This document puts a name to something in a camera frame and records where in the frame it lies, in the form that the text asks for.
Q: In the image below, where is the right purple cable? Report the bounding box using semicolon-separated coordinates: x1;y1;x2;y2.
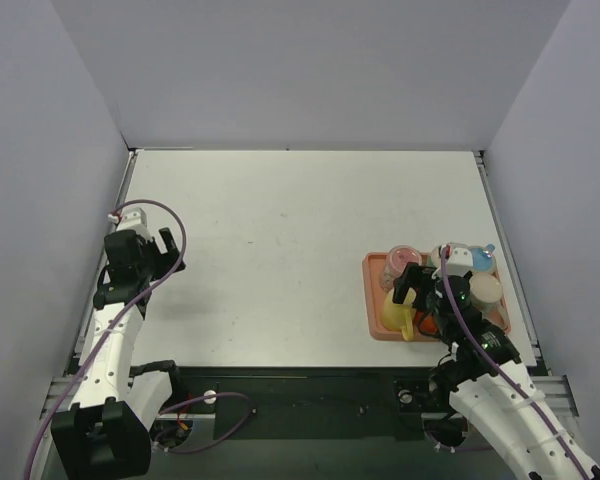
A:
432;247;600;480

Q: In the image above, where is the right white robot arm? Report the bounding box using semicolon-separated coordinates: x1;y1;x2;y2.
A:
392;262;600;479

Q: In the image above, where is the aluminium frame rail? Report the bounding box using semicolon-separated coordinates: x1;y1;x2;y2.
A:
40;376;580;419

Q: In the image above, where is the yellow mug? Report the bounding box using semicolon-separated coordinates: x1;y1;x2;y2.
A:
381;289;416;342

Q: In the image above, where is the cream seahorse pattern mug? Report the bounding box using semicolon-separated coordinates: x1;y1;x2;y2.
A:
469;272;503;314

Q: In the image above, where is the pink ghost pattern mug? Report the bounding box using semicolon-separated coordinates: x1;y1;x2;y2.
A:
380;245;422;292

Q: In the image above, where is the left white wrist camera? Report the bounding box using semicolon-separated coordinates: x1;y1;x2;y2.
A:
108;207;152;241

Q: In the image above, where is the salmon pink tray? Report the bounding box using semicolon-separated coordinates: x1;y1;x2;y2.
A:
362;252;511;343

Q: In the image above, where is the blue mug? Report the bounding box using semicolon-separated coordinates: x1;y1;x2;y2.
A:
468;244;497;275

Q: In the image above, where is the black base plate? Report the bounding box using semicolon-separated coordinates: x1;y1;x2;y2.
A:
181;367;475;446

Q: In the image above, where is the orange mug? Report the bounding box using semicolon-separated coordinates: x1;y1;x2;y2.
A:
413;310;439;335

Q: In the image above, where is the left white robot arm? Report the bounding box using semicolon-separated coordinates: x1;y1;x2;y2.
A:
50;228;186;479

